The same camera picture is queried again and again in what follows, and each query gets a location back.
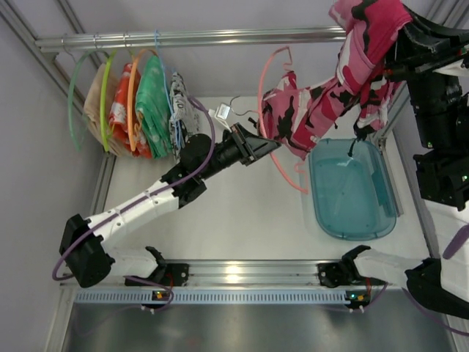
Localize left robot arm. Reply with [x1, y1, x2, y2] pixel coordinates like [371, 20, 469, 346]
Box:
[59, 123, 281, 288]

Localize orange patterned garment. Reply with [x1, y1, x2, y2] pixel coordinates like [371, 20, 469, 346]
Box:
[108, 62, 152, 158]

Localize aluminium hanging rail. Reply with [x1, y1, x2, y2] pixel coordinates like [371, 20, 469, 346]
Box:
[35, 26, 345, 53]

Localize orange plastic hanger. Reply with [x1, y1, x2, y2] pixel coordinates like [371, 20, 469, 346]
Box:
[127, 48, 158, 152]

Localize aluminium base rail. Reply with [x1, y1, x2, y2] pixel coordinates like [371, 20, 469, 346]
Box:
[60, 258, 407, 290]

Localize green patterned garment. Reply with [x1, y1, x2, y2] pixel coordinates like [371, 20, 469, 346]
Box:
[135, 56, 172, 159]

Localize grey slotted cable duct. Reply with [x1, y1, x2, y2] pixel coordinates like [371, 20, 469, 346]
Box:
[75, 289, 352, 304]

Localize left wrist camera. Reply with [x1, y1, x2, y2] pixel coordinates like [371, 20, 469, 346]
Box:
[209, 103, 231, 127]

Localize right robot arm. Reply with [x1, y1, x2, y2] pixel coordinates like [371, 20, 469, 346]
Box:
[339, 1, 468, 319]

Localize teal plastic bin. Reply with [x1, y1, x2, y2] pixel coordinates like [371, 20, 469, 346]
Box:
[309, 139, 397, 241]

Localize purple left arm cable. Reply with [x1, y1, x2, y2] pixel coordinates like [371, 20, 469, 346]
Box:
[51, 95, 216, 316]

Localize black white patterned garment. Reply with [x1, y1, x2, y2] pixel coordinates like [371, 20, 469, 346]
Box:
[169, 72, 200, 163]

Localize lime plastic hanger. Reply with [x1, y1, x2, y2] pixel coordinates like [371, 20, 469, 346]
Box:
[100, 49, 119, 152]

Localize green plastic hanger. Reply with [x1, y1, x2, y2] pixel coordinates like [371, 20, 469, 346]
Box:
[67, 51, 89, 151]

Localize pink camouflage trousers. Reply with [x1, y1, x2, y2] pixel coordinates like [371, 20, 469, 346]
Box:
[258, 0, 412, 158]

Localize beige garment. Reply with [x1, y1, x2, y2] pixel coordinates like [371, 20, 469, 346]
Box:
[84, 64, 128, 157]

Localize pink plastic hanger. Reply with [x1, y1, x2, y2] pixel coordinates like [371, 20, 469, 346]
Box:
[257, 45, 309, 194]

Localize blue plastic hanger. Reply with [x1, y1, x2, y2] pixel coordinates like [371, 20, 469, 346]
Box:
[154, 29, 182, 150]

